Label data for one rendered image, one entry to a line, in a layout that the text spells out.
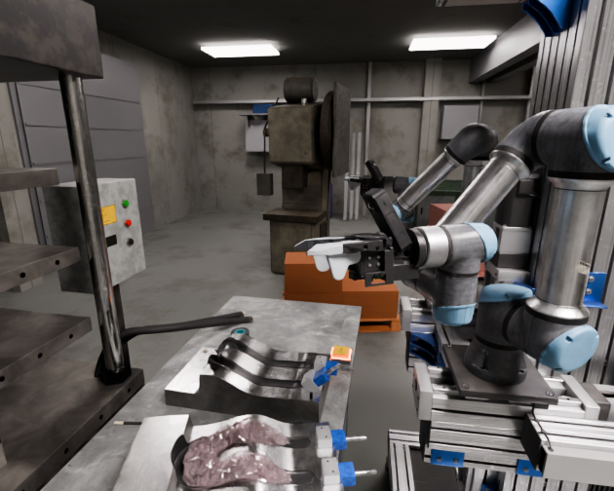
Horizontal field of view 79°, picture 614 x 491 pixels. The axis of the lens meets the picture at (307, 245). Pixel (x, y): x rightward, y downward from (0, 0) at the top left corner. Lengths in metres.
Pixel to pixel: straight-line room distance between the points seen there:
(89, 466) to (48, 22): 1.15
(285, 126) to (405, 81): 4.71
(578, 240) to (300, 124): 3.75
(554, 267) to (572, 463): 0.45
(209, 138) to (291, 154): 5.12
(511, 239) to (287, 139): 3.49
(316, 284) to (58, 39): 2.45
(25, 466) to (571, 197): 1.46
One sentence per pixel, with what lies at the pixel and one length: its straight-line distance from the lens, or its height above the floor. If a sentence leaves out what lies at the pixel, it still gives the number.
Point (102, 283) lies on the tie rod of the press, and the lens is 1.43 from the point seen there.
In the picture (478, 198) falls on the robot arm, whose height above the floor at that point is 1.50.
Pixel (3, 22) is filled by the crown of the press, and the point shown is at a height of 1.88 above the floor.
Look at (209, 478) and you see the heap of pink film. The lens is 1.02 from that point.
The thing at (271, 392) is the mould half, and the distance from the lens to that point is 1.23.
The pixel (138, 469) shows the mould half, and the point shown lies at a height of 0.91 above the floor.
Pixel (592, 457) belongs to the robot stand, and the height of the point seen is 0.95.
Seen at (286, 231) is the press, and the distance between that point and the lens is 4.54.
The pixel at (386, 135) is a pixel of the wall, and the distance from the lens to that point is 8.65.
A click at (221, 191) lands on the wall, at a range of 9.36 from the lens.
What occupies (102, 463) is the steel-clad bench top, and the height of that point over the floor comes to 0.80.
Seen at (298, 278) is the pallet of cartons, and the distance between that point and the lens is 3.15.
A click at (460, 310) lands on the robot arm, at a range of 0.76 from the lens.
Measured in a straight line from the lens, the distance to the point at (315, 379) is 1.20.
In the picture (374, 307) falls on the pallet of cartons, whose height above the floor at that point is 0.23.
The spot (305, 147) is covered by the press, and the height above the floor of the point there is 1.55.
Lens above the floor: 1.62
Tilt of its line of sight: 16 degrees down
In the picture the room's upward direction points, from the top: straight up
